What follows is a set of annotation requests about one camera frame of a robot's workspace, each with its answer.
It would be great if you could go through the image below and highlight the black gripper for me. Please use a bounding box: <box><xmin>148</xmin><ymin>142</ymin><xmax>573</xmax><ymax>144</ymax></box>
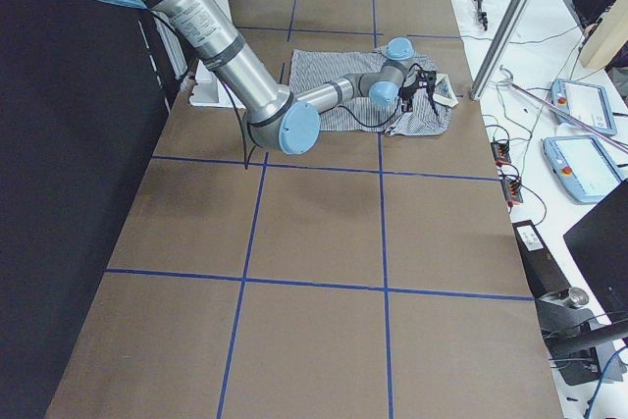
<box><xmin>399</xmin><ymin>71</ymin><xmax>438</xmax><ymax>117</ymax></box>

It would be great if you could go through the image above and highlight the blue white striped polo shirt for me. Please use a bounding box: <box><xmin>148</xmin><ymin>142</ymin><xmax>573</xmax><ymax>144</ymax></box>
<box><xmin>286</xmin><ymin>45</ymin><xmax>454</xmax><ymax>138</ymax></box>

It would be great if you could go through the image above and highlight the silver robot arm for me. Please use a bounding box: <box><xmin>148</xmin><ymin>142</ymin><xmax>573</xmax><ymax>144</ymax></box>
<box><xmin>96</xmin><ymin>0</ymin><xmax>437</xmax><ymax>155</ymax></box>

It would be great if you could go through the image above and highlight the metal rod with hook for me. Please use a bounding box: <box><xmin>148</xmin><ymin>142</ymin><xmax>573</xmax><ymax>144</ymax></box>
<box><xmin>498</xmin><ymin>65</ymin><xmax>628</xmax><ymax>151</ymax></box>

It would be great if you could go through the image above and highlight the upper orange connector block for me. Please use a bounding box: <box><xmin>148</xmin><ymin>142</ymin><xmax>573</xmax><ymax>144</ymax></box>
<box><xmin>491</xmin><ymin>140</ymin><xmax>512</xmax><ymax>167</ymax></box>

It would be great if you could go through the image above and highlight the orange connector block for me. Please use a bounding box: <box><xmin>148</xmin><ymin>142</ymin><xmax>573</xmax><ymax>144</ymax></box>
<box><xmin>501</xmin><ymin>177</ymin><xmax>523</xmax><ymax>207</ymax></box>
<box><xmin>491</xmin><ymin>140</ymin><xmax>512</xmax><ymax>167</ymax></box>

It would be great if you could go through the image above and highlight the lower orange connector block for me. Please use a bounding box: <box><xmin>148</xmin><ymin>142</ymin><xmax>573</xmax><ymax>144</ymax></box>
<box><xmin>501</xmin><ymin>177</ymin><xmax>523</xmax><ymax>207</ymax></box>

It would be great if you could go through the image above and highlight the upper blue teach pendant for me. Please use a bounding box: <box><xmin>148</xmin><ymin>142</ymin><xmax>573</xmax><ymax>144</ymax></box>
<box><xmin>550</xmin><ymin>79</ymin><xmax>617</xmax><ymax>136</ymax></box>

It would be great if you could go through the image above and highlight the blue teach pendant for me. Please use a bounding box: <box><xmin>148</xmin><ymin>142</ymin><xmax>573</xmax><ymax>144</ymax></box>
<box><xmin>550</xmin><ymin>79</ymin><xmax>617</xmax><ymax>136</ymax></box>
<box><xmin>542</xmin><ymin>134</ymin><xmax>624</xmax><ymax>204</ymax></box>

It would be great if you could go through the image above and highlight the lower blue teach pendant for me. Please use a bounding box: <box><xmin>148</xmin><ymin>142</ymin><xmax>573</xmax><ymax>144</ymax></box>
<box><xmin>542</xmin><ymin>134</ymin><xmax>624</xmax><ymax>204</ymax></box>

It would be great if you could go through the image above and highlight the beige wooden board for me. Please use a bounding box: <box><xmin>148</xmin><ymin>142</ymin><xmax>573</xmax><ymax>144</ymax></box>
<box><xmin>580</xmin><ymin>0</ymin><xmax>628</xmax><ymax>70</ymax></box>

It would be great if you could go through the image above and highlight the black power strip box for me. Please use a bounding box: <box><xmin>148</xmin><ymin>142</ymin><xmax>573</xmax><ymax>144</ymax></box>
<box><xmin>512</xmin><ymin>220</ymin><xmax>571</xmax><ymax>298</ymax></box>

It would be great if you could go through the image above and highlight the black monitor corner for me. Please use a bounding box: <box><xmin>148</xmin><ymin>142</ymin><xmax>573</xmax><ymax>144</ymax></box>
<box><xmin>563</xmin><ymin>181</ymin><xmax>627</xmax><ymax>312</ymax></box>

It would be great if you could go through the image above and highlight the wrist black camera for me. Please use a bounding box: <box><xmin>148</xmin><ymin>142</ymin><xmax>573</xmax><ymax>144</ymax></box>
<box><xmin>416</xmin><ymin>70</ymin><xmax>437</xmax><ymax>88</ymax></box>

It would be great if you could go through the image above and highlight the aluminium frame post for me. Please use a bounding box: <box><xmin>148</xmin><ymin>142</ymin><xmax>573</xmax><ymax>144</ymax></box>
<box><xmin>470</xmin><ymin>0</ymin><xmax>530</xmax><ymax>101</ymax></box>

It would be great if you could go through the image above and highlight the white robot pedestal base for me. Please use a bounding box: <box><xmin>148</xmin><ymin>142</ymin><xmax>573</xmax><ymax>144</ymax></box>
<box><xmin>190</xmin><ymin>0</ymin><xmax>232</xmax><ymax>107</ymax></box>

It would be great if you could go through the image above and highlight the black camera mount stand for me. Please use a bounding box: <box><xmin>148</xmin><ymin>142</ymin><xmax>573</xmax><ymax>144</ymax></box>
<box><xmin>535</xmin><ymin>290</ymin><xmax>627</xmax><ymax>386</ymax></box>

